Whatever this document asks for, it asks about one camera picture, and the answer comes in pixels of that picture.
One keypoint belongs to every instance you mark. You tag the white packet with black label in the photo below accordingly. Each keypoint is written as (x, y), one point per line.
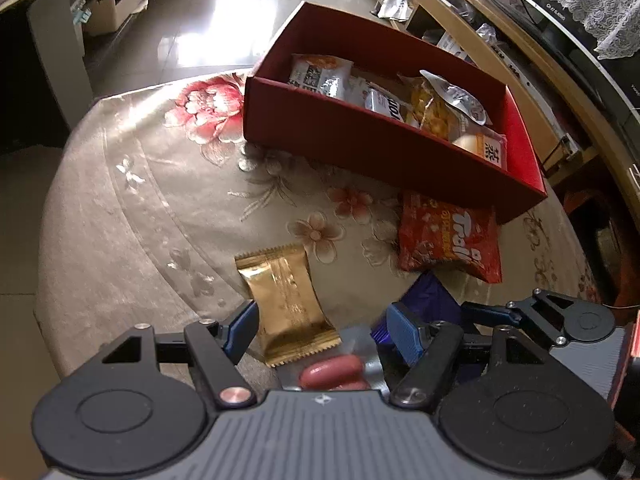
(317, 77)

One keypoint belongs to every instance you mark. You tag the red cardboard box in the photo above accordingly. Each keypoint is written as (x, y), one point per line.
(375, 160)

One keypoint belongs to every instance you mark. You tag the brown wooden stool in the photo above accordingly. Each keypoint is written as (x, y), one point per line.
(595, 225)

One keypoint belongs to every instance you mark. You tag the white and red snack packet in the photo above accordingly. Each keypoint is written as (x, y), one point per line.
(385, 102)

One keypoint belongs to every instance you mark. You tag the clear sausage packet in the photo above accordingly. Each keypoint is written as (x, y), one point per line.
(332, 372)

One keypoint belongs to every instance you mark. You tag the red gummy packet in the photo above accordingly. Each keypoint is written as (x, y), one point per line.
(445, 240)

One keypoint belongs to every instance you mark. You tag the open cardboard box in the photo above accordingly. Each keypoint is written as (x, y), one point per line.
(112, 7)

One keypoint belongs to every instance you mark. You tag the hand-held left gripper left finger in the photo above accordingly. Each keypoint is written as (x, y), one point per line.
(242, 325)

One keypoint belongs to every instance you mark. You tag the wooden low cabinet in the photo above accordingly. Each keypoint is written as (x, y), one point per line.
(550, 90)

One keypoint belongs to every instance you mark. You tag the white packet with egg picture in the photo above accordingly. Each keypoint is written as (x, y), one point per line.
(487, 150)

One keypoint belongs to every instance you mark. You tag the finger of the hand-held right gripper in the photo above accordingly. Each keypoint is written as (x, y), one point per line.
(487, 314)

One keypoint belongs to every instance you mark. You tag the gold foil packet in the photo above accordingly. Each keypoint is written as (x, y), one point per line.
(290, 300)

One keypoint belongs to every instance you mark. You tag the white plastic bag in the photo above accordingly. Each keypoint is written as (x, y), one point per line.
(395, 5)

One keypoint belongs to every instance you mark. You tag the purple snack packet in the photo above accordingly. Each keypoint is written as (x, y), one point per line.
(430, 300)

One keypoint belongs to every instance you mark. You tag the yellow clear snack bag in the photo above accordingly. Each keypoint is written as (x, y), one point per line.
(425, 107)

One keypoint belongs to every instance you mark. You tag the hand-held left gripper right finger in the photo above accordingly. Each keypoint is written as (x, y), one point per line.
(400, 328)

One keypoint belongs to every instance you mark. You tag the black television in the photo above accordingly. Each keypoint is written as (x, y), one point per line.
(575, 47)

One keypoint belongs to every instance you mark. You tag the silver lidded jelly cup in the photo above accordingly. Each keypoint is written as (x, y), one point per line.
(462, 100)

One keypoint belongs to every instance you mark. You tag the teal plastic item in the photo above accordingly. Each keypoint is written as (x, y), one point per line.
(80, 10)

